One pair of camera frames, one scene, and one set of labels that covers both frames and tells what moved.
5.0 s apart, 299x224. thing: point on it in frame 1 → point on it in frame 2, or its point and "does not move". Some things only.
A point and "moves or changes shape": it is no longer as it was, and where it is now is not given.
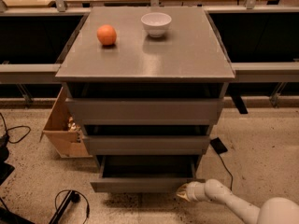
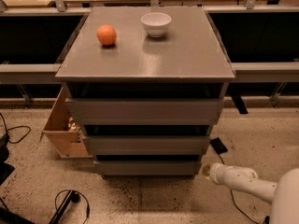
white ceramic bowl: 156,23 does not move
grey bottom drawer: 146,174 moves or changes shape
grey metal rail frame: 244,71 does not move
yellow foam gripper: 191,190 → 215,173
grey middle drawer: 146,145 does not move
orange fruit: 106,35 does not move
